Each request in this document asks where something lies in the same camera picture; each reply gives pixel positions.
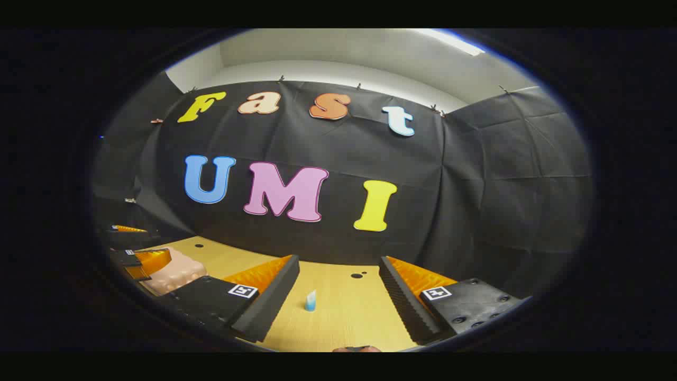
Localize black backdrop cloth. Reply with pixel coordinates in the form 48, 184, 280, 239
91, 71, 596, 300

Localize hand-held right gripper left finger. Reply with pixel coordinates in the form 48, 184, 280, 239
163, 255, 300, 343

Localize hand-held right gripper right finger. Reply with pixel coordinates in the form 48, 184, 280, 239
378, 256, 530, 346

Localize pink suitcase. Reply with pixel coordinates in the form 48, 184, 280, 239
139, 246, 208, 296

